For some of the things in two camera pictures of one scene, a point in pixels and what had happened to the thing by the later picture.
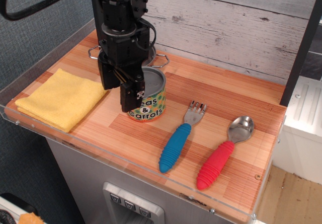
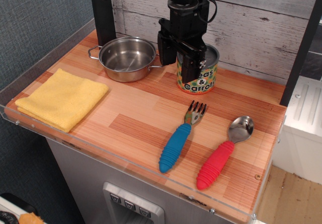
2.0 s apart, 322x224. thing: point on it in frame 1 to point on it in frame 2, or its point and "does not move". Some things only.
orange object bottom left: x=30 y=218 does not move
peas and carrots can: x=153 y=106 to x=206 y=82
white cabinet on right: x=299 y=149 does not move
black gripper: x=125 y=47 to x=187 y=24
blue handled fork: x=180 y=137 does not move
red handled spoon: x=238 y=129 does not move
